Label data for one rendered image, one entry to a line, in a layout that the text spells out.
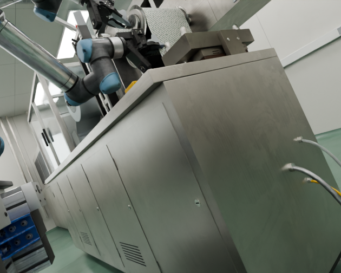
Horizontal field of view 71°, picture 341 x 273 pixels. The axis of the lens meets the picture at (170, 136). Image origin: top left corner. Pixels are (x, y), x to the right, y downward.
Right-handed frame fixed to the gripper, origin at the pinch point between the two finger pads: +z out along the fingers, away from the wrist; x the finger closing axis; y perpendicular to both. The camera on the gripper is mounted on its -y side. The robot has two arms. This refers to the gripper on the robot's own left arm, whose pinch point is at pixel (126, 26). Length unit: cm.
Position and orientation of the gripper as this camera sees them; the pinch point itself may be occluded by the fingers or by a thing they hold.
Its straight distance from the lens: 117.0
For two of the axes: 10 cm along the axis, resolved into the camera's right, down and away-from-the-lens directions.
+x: -5.3, 2.7, 8.1
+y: 1.6, -9.0, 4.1
